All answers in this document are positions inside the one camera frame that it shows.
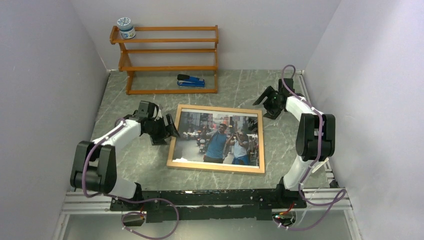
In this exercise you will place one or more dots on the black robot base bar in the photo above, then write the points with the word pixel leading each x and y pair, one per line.
pixel 222 204

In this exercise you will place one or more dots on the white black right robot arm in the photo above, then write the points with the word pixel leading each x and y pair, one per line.
pixel 315 139

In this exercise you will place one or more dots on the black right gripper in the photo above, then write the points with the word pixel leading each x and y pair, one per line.
pixel 270 92

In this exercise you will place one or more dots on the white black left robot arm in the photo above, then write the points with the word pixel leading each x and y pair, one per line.
pixel 94 169

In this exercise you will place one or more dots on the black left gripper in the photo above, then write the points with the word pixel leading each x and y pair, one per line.
pixel 171 129

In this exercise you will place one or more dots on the blue black stapler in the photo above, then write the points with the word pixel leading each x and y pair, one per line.
pixel 184 80

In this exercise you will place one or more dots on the aluminium rail frame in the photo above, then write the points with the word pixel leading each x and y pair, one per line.
pixel 94 171

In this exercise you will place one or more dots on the printed street photo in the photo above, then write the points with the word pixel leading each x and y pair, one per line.
pixel 218 139

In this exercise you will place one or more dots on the white blue lidded jar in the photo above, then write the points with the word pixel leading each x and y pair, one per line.
pixel 126 28

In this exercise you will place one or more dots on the light wooden picture frame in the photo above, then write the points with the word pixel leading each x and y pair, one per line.
pixel 217 169

